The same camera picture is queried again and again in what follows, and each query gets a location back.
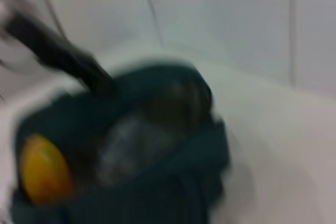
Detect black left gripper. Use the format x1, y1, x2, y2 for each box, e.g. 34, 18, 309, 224
5, 13, 116, 96

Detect dark teal lunch bag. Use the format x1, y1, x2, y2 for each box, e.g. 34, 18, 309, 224
10, 61, 232, 224

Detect clear lunch box blue lid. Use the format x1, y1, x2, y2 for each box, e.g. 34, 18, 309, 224
99, 119, 190, 183

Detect yellow banana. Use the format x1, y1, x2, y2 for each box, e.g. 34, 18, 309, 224
20, 133, 76, 206

